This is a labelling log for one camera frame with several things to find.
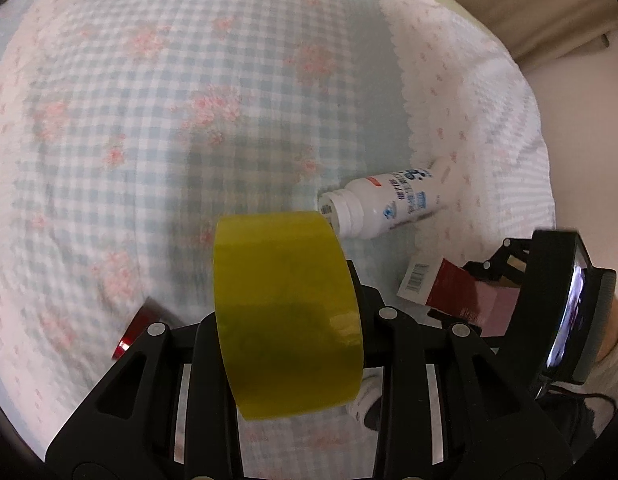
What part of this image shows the person's right forearm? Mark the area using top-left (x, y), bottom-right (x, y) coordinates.
top-left (591, 294), bottom-right (618, 401)

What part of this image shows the red and white box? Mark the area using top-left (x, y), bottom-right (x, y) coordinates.
top-left (396, 257), bottom-right (520, 339)

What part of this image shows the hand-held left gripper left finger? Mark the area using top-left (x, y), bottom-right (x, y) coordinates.
top-left (44, 311), bottom-right (246, 480)

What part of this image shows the red round can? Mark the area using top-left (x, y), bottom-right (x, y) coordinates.
top-left (112, 297), bottom-right (165, 361)

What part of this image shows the yellow tape roll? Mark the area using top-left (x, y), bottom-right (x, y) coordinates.
top-left (212, 211), bottom-right (365, 421)

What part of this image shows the white plastic bottle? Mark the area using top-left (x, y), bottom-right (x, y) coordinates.
top-left (317, 157), bottom-right (453, 241)

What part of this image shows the dark cloth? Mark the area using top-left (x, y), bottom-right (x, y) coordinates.
top-left (533, 385), bottom-right (617, 463)

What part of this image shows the white and black sock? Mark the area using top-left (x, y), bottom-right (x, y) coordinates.
top-left (346, 367), bottom-right (386, 432)

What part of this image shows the blue gingham floral bedsheet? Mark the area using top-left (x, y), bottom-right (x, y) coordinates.
top-left (0, 0), bottom-right (494, 480)

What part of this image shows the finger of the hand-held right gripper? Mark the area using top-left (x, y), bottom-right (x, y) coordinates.
top-left (463, 239), bottom-right (534, 291)

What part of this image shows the white pink-dotted blanket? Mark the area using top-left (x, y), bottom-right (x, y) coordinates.
top-left (374, 0), bottom-right (557, 261)

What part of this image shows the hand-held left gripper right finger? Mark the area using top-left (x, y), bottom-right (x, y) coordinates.
top-left (345, 259), bottom-right (576, 480)

